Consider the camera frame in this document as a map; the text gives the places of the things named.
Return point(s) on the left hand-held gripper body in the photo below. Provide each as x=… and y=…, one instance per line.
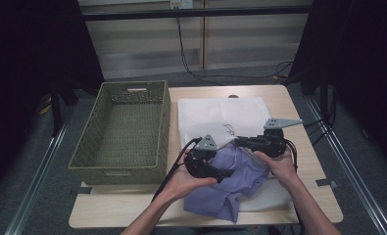
x=199, y=164

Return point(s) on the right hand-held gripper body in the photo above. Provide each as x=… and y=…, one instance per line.
x=271, y=143

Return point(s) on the purple shirt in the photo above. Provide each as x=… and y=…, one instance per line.
x=243, y=176

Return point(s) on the white mesh laundry bag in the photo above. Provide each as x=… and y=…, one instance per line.
x=220, y=111

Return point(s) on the green woven storage basket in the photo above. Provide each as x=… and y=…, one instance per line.
x=129, y=137

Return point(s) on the person's left hand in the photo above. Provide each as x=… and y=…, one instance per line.
x=181, y=179

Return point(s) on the person's right hand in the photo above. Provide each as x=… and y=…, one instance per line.
x=280, y=168

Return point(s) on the dark table grommet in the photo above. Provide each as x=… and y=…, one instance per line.
x=233, y=96

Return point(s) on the black tape strip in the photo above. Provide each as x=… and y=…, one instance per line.
x=83, y=190
x=326, y=182

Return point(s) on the black stand leg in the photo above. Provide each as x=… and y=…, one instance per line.
x=55, y=111
x=325, y=98

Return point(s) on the dark curtain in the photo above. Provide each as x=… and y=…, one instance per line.
x=27, y=65
x=364, y=65

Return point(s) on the black horizontal bar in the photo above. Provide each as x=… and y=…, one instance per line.
x=194, y=13

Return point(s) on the white power outlet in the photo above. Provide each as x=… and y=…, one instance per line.
x=181, y=4

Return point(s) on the metal floor rail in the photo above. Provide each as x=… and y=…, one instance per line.
x=354, y=182
x=40, y=163

